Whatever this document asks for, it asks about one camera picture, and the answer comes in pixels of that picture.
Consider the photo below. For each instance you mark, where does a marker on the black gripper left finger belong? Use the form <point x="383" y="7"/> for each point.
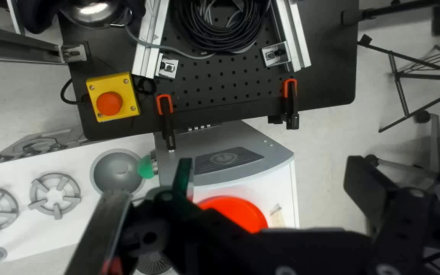
<point x="185" y="184"/>

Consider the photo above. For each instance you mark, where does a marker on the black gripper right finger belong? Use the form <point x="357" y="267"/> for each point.
<point x="366" y="189"/>

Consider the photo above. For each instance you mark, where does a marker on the orange round plate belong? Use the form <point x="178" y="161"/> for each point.
<point x="240" y="212"/>

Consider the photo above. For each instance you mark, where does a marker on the grey toy sink bowl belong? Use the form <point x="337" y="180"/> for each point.
<point x="114" y="171"/>

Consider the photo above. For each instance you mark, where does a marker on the cream plastic toy piece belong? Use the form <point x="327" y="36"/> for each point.
<point x="275" y="209"/>

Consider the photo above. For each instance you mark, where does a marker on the white toy stove top panel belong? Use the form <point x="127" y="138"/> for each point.
<point x="21" y="245"/>

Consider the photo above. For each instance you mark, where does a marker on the green round knob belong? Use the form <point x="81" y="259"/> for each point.
<point x="145" y="169"/>

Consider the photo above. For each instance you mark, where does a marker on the grey curved kitchen panel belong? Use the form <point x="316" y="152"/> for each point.
<point x="259" y="154"/>

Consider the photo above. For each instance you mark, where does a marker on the black perforated robot table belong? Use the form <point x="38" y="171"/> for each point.
<point x="240" y="87"/>

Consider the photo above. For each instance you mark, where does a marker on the yellow emergency stop box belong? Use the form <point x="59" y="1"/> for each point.
<point x="111" y="99"/>

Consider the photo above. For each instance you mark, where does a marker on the black tripod stand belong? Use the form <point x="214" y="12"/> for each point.
<point x="412" y="64"/>

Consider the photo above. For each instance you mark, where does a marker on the aluminium extrusion bar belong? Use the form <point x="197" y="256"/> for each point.
<point x="149" y="39"/>
<point x="293" y="33"/>

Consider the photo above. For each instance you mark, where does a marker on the shiny metal dome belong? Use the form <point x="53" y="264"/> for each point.
<point x="93" y="10"/>

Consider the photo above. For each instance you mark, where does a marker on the metal bracket with tag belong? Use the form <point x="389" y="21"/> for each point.
<point x="273" y="54"/>
<point x="166" y="68"/>

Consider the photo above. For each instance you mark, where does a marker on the grey corner bracket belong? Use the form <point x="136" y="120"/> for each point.
<point x="75" y="53"/>

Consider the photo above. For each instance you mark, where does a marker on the grey metal rail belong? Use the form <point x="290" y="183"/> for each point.
<point x="10" y="47"/>

